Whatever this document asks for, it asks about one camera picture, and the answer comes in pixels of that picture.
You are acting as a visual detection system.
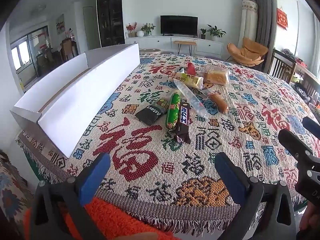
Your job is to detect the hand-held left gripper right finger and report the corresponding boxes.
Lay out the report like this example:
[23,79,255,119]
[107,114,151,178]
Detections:
[214,152,304,240]

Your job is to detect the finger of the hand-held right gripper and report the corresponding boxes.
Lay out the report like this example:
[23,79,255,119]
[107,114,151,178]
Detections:
[278,129,320,180]
[302,116,320,140]

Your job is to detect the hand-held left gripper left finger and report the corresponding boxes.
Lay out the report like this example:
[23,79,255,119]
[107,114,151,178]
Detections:
[30,152,112,240]

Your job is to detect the dark brown chocolate bar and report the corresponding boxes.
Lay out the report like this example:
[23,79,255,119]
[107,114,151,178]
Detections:
[174,99,192,144]

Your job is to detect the long white cardboard box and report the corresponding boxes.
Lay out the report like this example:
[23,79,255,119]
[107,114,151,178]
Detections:
[10,43,140,158]

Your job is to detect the black snack packet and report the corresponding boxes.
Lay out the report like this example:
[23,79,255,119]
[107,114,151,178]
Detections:
[135,99,169,126]

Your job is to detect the clear long snack packet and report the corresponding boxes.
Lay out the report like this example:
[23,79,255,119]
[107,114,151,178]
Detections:
[174,79,208,118]

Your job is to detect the green sausage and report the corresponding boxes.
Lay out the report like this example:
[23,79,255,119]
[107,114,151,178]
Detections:
[165,92,181,130]

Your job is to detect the bagged bread loaf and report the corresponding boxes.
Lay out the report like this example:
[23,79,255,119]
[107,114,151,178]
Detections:
[202,64,230,85]

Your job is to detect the yellow green snack packet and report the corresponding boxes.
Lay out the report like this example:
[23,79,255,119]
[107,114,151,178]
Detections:
[168,67,203,90]

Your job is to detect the red snack packet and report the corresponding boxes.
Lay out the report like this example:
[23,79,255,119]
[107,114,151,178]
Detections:
[186,62,198,76]

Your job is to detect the person's right hand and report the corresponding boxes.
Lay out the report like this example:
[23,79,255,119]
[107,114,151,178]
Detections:
[299,201,320,232]

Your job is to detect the printed woven tablecloth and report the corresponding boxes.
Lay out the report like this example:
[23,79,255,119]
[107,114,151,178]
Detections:
[15,52,320,240]

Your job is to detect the orange fuzzy cloth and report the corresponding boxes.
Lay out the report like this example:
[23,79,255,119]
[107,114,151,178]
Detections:
[61,197,175,240]

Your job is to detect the cluttered wooden side table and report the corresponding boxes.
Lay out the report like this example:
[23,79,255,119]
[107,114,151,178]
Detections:
[295,55,320,105]

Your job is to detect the dark wooden chair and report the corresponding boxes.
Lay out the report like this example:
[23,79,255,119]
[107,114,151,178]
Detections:
[269,49,297,84]

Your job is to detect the floral patterned blanket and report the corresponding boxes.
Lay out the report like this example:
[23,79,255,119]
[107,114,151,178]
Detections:
[0,150,34,240]

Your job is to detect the orange lounge chair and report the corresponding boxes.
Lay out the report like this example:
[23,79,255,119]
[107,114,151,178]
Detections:
[227,37,269,68]

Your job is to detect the covered standing air conditioner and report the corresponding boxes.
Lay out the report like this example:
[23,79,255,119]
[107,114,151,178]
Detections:
[241,0,258,48]

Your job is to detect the grey curtain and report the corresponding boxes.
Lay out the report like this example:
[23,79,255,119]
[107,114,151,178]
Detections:
[251,0,277,48]

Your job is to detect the wooden dining chair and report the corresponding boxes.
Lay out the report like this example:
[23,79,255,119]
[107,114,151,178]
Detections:
[60,38,78,60]

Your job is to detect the large plant in white pot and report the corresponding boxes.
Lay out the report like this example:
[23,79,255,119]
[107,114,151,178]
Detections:
[207,25,227,42]

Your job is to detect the sliding glass door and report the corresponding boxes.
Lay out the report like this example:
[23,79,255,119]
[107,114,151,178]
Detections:
[10,26,49,78]

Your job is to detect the wooden bench with metal legs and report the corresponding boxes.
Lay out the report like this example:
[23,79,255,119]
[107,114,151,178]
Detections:
[174,40,197,55]

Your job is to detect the white door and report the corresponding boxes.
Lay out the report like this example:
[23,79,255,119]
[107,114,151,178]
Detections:
[83,6,98,53]

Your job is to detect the white television cabinet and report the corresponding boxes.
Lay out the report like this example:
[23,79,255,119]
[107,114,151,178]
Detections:
[124,35,223,58]

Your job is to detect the red flower plant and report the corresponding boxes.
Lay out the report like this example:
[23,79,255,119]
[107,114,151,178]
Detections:
[126,22,138,38]

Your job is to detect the green leafy potted plant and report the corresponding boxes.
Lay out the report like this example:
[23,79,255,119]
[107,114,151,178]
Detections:
[141,23,156,36]

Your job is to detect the black flat television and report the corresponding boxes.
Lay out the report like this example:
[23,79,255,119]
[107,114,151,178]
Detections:
[160,15,199,36]

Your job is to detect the black display cabinet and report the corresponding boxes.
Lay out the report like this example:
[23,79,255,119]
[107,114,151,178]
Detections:
[96,0,125,48]

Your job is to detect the red wall hanging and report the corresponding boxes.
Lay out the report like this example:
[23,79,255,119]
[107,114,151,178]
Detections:
[277,8,288,30]

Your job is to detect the wall painting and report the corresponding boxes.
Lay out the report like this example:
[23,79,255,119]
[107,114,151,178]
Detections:
[56,14,65,35]

